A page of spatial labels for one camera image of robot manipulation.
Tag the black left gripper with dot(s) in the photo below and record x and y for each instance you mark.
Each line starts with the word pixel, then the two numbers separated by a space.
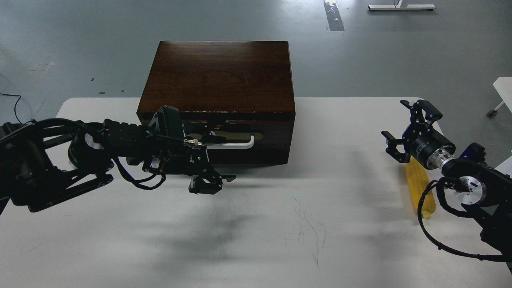
pixel 184 156

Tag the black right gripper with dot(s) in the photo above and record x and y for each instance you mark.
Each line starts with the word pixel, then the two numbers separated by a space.
pixel 424 146

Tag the wooden drawer with white handle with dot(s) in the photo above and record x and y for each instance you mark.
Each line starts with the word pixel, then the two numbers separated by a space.
pixel 272 140

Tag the yellow corn cob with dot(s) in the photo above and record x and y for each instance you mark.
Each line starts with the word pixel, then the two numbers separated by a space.
pixel 418 180

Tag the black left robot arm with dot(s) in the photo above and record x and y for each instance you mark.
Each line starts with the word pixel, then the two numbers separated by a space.
pixel 51 161

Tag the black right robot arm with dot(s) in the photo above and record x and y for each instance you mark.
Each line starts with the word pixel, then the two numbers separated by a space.
pixel 468 187

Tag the dark wooden cabinet box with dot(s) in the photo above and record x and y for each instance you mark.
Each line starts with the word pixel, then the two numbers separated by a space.
pixel 233 80

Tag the white table foot bar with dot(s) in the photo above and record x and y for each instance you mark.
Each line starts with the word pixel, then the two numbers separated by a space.
pixel 402 5

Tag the black tape strip on floor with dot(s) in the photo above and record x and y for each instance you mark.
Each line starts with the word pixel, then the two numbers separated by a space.
pixel 333 16

